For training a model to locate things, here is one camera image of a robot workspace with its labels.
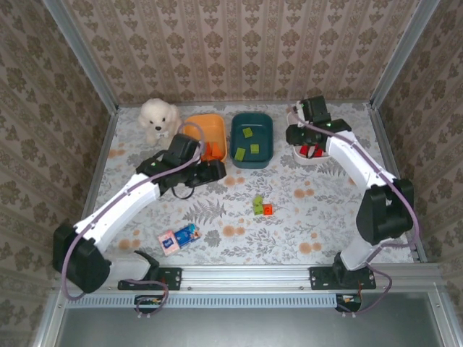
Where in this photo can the blue tissue pack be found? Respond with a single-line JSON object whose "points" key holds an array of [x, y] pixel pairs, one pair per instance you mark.
{"points": [[188, 235]]}

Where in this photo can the white plastic container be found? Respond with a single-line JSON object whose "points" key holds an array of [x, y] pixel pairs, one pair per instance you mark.
{"points": [[311, 160]]}

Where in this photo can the aluminium frame post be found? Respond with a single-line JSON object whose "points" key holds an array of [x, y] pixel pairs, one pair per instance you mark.
{"points": [[402, 54], [84, 54]]}

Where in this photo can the long red lego brick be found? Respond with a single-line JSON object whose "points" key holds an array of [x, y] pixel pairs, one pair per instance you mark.
{"points": [[303, 150], [320, 152]]}

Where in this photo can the long green lego brick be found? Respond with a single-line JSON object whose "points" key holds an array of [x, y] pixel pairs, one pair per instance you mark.
{"points": [[239, 153]]}

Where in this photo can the aluminium table side rail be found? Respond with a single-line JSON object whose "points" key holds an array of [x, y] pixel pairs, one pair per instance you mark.
{"points": [[104, 148], [387, 152]]}

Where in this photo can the white plush dog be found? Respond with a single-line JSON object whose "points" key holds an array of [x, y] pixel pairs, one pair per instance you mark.
{"points": [[159, 119]]}

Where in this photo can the dark teal plastic container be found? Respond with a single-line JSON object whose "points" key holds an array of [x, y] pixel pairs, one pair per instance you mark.
{"points": [[260, 124]]}

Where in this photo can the black mounting plate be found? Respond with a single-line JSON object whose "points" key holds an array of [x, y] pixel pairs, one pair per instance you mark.
{"points": [[170, 278], [322, 278]]}

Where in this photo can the pink tissue pack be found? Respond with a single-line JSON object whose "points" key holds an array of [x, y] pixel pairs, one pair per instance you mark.
{"points": [[168, 244]]}

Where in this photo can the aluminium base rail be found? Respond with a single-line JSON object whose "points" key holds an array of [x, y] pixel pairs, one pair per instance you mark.
{"points": [[246, 276]]}

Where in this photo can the aluminium table end rail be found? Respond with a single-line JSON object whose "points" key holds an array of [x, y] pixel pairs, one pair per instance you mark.
{"points": [[253, 103]]}

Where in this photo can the grey metal panel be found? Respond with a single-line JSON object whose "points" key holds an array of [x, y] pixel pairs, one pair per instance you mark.
{"points": [[246, 329]]}

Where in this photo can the large orange sloped lego brick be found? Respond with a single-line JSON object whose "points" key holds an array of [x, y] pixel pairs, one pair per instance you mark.
{"points": [[216, 150]]}

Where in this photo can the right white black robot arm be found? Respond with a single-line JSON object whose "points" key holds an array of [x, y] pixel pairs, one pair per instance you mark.
{"points": [[354, 159]]}

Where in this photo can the orange plastic container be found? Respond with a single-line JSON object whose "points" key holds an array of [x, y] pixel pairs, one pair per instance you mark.
{"points": [[213, 126]]}

